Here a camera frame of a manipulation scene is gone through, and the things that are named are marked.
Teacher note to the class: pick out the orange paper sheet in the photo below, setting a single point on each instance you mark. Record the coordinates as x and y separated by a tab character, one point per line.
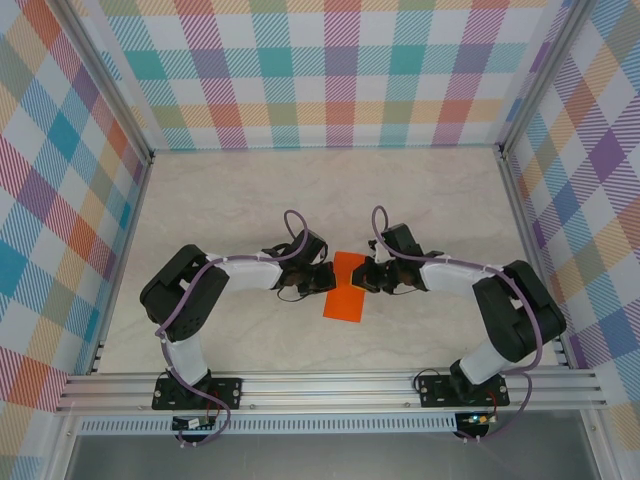
345	305

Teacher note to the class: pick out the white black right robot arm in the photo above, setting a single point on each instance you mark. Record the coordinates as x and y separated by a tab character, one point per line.
450	277

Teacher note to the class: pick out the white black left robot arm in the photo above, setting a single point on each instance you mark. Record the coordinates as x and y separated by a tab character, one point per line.
250	275

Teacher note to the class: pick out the black controller board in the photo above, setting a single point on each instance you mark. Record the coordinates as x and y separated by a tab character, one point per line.
477	420
192	424

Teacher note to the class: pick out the aluminium mounting rail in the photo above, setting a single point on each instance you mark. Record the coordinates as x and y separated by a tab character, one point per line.
325	390

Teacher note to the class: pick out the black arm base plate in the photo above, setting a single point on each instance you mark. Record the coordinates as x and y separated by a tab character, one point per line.
435	392
227	392

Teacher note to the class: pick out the aluminium side rail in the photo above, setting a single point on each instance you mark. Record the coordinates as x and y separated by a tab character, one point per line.
122	260
532	260

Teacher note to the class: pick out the aluminium frame post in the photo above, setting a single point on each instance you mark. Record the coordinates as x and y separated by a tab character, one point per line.
545	75
107	80

